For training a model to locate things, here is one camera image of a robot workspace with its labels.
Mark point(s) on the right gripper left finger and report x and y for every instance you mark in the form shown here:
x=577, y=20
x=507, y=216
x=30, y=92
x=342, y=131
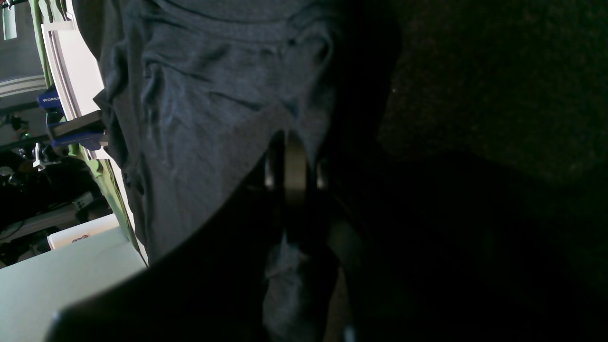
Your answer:
x=209, y=289

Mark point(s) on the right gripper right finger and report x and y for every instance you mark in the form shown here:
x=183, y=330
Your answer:
x=476, y=250

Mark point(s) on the dark grey T-shirt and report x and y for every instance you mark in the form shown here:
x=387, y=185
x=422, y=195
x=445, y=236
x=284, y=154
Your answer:
x=194, y=92

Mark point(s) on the white bin left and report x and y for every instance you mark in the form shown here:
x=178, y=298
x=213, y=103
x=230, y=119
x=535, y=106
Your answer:
x=83, y=261

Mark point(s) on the black table cloth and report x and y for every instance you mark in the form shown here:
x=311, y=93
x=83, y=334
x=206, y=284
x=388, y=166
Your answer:
x=520, y=83

